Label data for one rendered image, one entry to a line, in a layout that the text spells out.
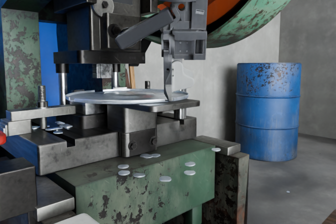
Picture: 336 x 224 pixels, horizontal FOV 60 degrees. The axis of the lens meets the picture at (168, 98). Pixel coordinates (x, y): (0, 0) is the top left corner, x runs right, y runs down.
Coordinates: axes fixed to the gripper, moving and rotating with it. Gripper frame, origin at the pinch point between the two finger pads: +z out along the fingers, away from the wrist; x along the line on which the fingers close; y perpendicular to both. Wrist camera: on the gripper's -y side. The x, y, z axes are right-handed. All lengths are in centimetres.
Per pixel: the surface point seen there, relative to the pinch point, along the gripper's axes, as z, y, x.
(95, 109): 8.9, -18.1, 10.4
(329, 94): 117, 189, 258
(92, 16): -13.3, -17.1, 13.9
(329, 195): 116, 107, 93
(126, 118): 6.5, -8.8, 1.7
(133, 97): 2.4, -7.4, 3.7
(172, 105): 0.4, 1.1, -3.9
